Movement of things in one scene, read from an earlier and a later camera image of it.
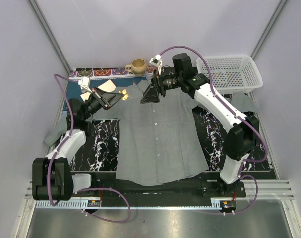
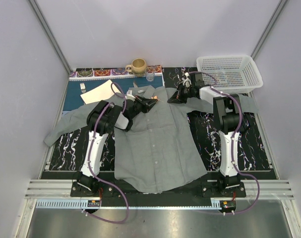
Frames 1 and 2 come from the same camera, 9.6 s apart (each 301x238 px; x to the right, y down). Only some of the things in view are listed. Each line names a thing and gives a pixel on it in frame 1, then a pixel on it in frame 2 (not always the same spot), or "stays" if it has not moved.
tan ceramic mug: (138, 67) stays
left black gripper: (107, 103) → (145, 103)
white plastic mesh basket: (231, 73) stays
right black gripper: (150, 95) → (177, 97)
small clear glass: (149, 71) stays
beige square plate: (107, 86) stays
